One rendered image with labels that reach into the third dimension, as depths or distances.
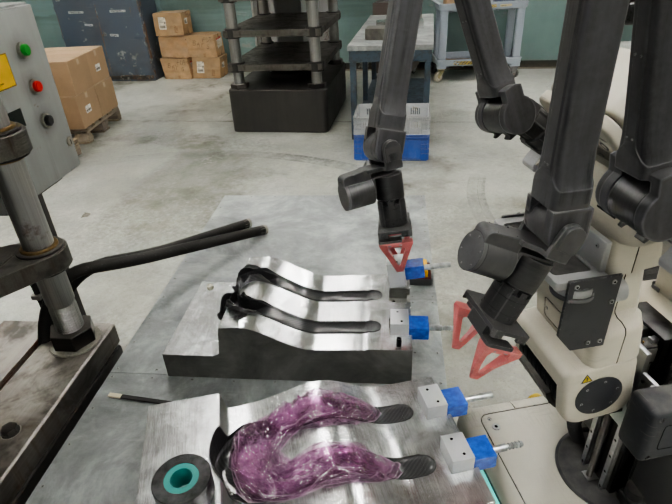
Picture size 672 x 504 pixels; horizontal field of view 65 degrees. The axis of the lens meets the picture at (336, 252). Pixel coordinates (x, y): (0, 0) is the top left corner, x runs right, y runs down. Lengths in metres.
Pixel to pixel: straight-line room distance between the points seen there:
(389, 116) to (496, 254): 0.39
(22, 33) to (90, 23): 6.70
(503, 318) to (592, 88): 0.32
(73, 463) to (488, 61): 1.06
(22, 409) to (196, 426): 0.46
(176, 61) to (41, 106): 6.40
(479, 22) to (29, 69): 0.99
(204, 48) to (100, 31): 1.38
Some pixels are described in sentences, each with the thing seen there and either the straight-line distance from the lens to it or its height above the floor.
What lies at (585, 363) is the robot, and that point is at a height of 0.81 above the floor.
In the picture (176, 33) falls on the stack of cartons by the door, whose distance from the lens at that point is 7.72.
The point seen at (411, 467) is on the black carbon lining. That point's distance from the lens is 0.89.
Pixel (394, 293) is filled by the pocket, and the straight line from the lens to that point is 1.18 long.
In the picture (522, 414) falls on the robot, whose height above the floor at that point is 0.28.
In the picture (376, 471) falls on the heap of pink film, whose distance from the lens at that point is 0.83.
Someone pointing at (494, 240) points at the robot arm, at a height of 1.21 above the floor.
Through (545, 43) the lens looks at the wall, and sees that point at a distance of 7.59.
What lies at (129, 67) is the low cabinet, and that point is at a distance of 8.01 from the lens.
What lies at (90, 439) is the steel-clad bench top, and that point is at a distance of 1.11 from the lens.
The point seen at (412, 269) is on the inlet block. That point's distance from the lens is 1.09.
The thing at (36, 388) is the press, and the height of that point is 0.78.
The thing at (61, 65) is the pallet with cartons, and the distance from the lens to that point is 5.42.
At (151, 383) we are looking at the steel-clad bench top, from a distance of 1.16.
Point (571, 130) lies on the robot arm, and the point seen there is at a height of 1.36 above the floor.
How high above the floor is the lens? 1.56
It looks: 31 degrees down
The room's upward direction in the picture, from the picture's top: 3 degrees counter-clockwise
